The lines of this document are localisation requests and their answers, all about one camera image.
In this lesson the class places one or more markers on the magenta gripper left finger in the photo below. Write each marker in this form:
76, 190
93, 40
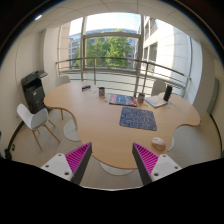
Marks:
70, 166

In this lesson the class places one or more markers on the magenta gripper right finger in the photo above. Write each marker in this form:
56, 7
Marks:
152, 166

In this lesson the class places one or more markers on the beige computer mouse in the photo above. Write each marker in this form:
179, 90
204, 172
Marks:
158, 143

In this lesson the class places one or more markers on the blue patterned mouse pad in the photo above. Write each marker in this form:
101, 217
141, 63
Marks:
138, 118

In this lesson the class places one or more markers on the wooden curved table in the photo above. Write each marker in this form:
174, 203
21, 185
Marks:
98, 122

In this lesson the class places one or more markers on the white chair with wooden legs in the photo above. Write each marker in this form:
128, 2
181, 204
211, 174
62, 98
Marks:
35, 121

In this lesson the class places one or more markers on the red blue magazine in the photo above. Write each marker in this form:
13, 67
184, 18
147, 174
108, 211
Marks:
117, 99

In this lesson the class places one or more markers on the small black device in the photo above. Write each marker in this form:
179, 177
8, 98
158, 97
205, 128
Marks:
86, 87

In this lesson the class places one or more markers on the white chair far right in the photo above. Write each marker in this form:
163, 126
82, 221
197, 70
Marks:
158, 87

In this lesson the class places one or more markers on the dark mug left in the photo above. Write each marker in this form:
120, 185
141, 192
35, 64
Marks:
101, 91

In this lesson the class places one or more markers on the black cylindrical speaker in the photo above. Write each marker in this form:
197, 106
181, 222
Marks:
168, 93

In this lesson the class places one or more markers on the white chair far left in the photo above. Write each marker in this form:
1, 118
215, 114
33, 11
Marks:
62, 80

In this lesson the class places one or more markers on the metal balcony railing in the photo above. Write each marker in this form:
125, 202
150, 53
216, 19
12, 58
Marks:
123, 75

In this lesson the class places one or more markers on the black office printer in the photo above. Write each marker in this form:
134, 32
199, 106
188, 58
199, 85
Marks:
33, 91

